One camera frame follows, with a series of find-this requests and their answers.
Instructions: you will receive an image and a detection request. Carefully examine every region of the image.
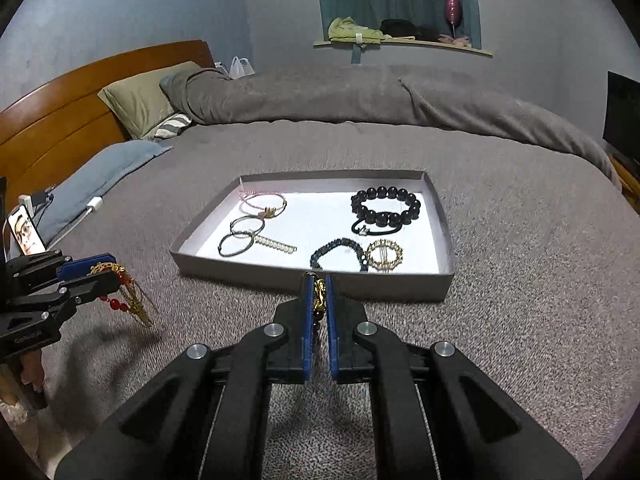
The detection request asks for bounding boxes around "red gold brooch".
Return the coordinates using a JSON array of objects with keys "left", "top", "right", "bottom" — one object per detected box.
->
[{"left": 90, "top": 262, "right": 157, "bottom": 328}]

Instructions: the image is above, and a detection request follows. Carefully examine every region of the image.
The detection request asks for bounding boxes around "dark red bead bracelet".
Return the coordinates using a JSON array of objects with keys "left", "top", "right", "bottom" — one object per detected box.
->
[{"left": 310, "top": 271, "right": 329, "bottom": 334}]

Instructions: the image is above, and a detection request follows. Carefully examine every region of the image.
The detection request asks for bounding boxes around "blue beaded bracelet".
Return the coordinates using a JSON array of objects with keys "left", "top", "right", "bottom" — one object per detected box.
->
[{"left": 309, "top": 237, "right": 370, "bottom": 273}]

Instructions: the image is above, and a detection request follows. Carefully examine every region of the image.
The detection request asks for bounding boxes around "pearl hair clip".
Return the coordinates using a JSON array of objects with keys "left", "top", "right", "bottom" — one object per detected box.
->
[{"left": 254, "top": 235, "right": 297, "bottom": 255}]

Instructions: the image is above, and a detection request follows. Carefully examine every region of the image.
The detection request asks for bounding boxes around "silver bangle ring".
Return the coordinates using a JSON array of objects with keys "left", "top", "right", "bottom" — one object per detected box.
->
[{"left": 229, "top": 214, "right": 266, "bottom": 238}]

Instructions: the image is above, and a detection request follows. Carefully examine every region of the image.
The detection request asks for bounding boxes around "large black bead bracelet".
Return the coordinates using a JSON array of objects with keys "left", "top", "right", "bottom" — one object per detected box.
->
[{"left": 349, "top": 185, "right": 423, "bottom": 227}]

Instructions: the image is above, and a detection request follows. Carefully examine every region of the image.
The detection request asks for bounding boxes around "left hand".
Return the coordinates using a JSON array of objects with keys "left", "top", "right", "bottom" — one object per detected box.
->
[{"left": 1, "top": 350, "right": 44, "bottom": 405}]

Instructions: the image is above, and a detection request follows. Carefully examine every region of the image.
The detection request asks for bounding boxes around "smartphone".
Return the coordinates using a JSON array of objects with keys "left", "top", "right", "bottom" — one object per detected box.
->
[{"left": 9, "top": 205, "right": 46, "bottom": 256}]

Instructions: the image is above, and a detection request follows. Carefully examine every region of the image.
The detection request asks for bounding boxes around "white charger plug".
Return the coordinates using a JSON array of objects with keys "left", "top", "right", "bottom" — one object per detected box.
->
[{"left": 48, "top": 196, "right": 103, "bottom": 249}]

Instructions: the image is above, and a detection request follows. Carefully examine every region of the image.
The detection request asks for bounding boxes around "blue blanket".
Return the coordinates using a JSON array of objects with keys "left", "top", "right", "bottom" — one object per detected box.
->
[{"left": 37, "top": 140, "right": 171, "bottom": 245}]

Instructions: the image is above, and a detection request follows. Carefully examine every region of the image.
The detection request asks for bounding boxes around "grey cardboard tray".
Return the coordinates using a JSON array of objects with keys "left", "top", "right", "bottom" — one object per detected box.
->
[{"left": 170, "top": 169, "right": 456, "bottom": 302}]

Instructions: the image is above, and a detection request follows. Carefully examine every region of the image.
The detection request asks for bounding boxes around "wooden headboard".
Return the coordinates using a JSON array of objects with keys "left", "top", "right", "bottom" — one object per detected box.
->
[{"left": 1, "top": 40, "right": 214, "bottom": 208}]

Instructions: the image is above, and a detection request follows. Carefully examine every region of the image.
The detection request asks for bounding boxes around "striped pillow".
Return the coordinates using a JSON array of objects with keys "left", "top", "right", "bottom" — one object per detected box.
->
[{"left": 142, "top": 113, "right": 192, "bottom": 141}]

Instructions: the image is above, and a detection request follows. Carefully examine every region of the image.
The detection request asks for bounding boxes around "olive green pillow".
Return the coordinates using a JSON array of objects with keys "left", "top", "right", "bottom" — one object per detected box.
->
[{"left": 98, "top": 61, "right": 200, "bottom": 140}]

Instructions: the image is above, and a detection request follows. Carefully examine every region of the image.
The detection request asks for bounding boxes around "white plastic bag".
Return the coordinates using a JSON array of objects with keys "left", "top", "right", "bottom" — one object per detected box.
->
[{"left": 228, "top": 56, "right": 255, "bottom": 80}]

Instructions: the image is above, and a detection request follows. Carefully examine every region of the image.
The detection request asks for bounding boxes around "grey duvet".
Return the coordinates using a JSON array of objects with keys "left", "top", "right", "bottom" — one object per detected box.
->
[{"left": 160, "top": 64, "right": 620, "bottom": 184}]

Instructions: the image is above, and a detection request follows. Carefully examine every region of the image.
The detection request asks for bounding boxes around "wooden window shelf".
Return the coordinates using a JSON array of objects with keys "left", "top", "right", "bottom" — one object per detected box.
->
[{"left": 312, "top": 38, "right": 494, "bottom": 58}]

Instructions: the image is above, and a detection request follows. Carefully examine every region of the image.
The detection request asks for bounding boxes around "green cloth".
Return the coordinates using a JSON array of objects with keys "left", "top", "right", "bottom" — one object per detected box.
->
[{"left": 328, "top": 16, "right": 386, "bottom": 46}]

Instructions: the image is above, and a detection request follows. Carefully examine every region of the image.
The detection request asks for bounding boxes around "black cloth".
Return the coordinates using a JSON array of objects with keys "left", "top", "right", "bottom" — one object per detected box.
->
[{"left": 380, "top": 18, "right": 440, "bottom": 42}]

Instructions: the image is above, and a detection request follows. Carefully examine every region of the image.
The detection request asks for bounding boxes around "black television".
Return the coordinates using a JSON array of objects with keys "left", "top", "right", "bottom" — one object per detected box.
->
[{"left": 603, "top": 72, "right": 640, "bottom": 159}]

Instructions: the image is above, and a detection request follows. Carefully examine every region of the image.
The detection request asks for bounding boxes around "pink wine glass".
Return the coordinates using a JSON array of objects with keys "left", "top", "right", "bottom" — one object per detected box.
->
[{"left": 444, "top": 0, "right": 462, "bottom": 37}]

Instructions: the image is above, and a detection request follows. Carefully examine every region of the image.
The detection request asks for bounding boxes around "gold crystal bracelet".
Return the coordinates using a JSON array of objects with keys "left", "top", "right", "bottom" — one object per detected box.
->
[{"left": 365, "top": 238, "right": 405, "bottom": 273}]

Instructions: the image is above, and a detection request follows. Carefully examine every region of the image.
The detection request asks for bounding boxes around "grey cord bracelet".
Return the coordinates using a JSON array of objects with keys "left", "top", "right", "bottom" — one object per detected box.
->
[{"left": 217, "top": 230, "right": 256, "bottom": 258}]

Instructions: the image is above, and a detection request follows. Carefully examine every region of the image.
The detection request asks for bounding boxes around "pink string bracelet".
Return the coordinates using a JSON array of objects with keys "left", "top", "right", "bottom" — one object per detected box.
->
[{"left": 236, "top": 190, "right": 289, "bottom": 220}]

